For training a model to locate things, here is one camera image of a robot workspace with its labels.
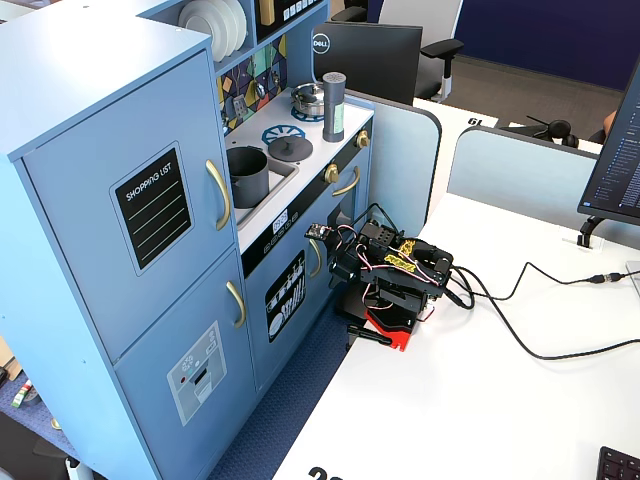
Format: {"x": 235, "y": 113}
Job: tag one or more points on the black Dell monitor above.
{"x": 370, "y": 60}

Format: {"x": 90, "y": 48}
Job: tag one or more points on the gray pot lid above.
{"x": 290, "y": 148}

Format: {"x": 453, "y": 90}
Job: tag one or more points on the black headphones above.
{"x": 557, "y": 130}

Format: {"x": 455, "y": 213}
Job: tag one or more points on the black keyboard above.
{"x": 622, "y": 467}

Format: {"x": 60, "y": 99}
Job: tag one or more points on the black shopping list board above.
{"x": 150, "y": 210}

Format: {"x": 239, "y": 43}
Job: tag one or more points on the black table clamp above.
{"x": 367, "y": 336}

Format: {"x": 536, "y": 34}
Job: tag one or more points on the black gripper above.
{"x": 341, "y": 269}

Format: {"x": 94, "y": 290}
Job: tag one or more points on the blue toy fridge door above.
{"x": 75, "y": 210}

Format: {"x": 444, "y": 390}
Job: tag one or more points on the steel pot with lid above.
{"x": 307, "y": 97}

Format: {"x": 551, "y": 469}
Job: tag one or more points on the black computer monitor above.
{"x": 620, "y": 165}

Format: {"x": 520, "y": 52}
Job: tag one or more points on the gray toy sink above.
{"x": 287, "y": 172}

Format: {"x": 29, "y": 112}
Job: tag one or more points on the metal toy ladle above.
{"x": 260, "y": 90}

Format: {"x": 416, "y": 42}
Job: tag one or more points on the blue wooden toy kitchen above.
{"x": 65, "y": 90}

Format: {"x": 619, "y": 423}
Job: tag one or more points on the red robot base mount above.
{"x": 395, "y": 332}

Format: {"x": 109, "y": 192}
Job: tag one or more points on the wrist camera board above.
{"x": 319, "y": 231}

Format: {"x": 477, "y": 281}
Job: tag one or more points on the metal toy spatula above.
{"x": 240, "y": 107}

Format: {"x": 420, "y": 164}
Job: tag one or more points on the gray ice dispenser panel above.
{"x": 197, "y": 375}

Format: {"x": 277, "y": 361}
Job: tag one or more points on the grey cup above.
{"x": 334, "y": 107}

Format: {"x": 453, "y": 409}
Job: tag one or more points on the black toy microwave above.
{"x": 295, "y": 10}

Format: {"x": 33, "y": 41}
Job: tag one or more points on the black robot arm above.
{"x": 400, "y": 280}

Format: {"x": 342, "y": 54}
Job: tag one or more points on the blue toy freezer door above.
{"x": 165, "y": 320}

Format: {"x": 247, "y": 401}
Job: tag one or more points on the white black office chair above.
{"x": 425, "y": 30}

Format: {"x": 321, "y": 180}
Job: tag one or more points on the light blue desk divider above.
{"x": 400, "y": 160}
{"x": 520, "y": 180}

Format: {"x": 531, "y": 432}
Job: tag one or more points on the blue toy dishwasher door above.
{"x": 257, "y": 320}

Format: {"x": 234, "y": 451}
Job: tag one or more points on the white toy plate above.
{"x": 231, "y": 30}
{"x": 200, "y": 27}
{"x": 243, "y": 22}

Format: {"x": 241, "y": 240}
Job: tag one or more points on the gold stove knob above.
{"x": 362, "y": 138}
{"x": 331, "y": 173}

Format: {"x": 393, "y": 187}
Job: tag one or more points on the gray plastic pot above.
{"x": 248, "y": 180}

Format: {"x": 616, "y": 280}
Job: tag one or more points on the blue toy oven door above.
{"x": 345, "y": 202}

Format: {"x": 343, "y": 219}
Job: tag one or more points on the metal toy spoon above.
{"x": 276, "y": 77}

